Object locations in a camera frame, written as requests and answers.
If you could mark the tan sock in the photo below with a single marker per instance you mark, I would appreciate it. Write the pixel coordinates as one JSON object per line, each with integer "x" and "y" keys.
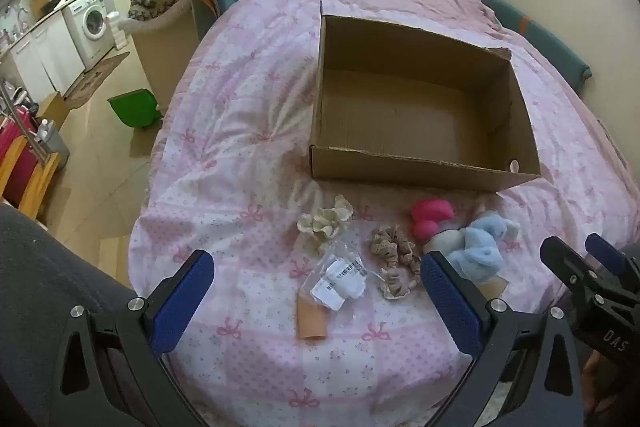
{"x": 312, "y": 324}

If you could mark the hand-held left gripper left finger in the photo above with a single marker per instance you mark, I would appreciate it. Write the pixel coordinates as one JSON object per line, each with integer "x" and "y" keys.
{"x": 182, "y": 302}

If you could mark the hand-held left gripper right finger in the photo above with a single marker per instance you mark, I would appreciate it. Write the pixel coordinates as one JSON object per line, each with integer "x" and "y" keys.
{"x": 450, "y": 307}

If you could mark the light blue fluffy plush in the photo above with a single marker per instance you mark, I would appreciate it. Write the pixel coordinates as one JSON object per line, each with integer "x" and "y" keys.
{"x": 480, "y": 247}

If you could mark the white soft piece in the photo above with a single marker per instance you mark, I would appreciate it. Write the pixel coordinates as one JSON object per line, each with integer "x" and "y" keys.
{"x": 440, "y": 241}

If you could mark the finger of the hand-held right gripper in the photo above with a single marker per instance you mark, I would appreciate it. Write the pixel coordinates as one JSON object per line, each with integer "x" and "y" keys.
{"x": 607, "y": 257}
{"x": 567, "y": 267}

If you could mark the wooden chair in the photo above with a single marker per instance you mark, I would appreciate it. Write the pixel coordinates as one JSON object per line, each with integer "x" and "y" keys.
{"x": 35, "y": 182}

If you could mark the pink soft toy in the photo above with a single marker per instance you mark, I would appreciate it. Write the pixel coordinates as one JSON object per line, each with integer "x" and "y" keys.
{"x": 432, "y": 212}

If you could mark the small brown cardboard box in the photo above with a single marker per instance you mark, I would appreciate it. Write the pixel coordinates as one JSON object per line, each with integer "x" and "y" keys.
{"x": 52, "y": 107}

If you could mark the grey bin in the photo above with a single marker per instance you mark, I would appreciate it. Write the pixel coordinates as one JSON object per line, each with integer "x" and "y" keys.
{"x": 55, "y": 147}

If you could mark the red suitcase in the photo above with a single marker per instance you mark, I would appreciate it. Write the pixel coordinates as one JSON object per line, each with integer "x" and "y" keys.
{"x": 15, "y": 142}

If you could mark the beige armchair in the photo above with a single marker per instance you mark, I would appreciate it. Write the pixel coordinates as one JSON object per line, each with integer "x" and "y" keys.
{"x": 165, "y": 57}

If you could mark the white washing machine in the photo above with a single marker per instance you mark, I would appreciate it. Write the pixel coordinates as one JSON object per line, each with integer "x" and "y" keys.
{"x": 92, "y": 22}

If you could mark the green plastic bin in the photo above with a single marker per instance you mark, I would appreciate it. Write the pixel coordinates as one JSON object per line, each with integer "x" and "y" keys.
{"x": 132, "y": 107}

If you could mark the pink bow print quilt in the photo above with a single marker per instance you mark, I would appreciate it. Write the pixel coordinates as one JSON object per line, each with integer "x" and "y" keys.
{"x": 240, "y": 132}

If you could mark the white kitchen cabinets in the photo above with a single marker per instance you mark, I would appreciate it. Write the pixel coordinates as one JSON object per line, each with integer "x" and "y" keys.
{"x": 45, "y": 52}

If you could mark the teal cushion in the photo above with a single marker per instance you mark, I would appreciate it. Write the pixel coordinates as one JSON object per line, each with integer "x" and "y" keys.
{"x": 540, "y": 37}

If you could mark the clear plastic packet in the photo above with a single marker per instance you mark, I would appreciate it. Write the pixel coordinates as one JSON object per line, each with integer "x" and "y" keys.
{"x": 335, "y": 284}

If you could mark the cream scrunchie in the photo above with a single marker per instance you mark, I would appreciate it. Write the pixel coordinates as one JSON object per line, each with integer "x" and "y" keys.
{"x": 322, "y": 222}

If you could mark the brown door mat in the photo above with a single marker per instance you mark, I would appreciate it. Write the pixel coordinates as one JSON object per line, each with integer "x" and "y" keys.
{"x": 95, "y": 79}

